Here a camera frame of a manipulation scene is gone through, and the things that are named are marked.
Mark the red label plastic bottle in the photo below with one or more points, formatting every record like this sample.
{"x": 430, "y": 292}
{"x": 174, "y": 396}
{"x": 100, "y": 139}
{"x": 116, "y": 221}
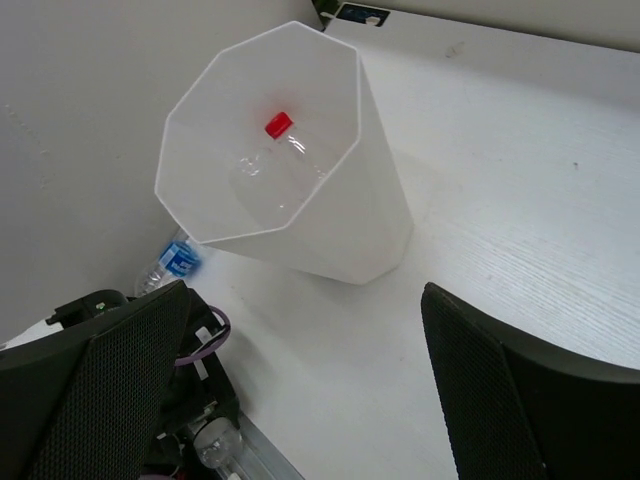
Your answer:
{"x": 274, "y": 182}

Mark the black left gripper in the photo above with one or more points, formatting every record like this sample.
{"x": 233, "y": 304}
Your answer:
{"x": 199, "y": 389}

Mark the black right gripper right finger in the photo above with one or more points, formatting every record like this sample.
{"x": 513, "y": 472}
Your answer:
{"x": 518, "y": 407}

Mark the white octagonal plastic bin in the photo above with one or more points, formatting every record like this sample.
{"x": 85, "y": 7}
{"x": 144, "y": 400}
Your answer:
{"x": 356, "y": 224}

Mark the blue label plastic bottle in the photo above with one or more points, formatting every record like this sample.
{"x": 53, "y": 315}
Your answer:
{"x": 179, "y": 260}

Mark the aluminium table frame rail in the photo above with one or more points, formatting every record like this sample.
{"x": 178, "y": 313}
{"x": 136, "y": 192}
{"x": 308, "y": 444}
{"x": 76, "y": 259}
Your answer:
{"x": 258, "y": 458}

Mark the clear unlabelled plastic bottle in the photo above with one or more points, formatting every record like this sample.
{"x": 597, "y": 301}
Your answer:
{"x": 217, "y": 442}

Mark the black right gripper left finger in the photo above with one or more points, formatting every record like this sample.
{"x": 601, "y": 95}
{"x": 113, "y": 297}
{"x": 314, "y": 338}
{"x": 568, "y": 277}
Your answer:
{"x": 83, "y": 403}

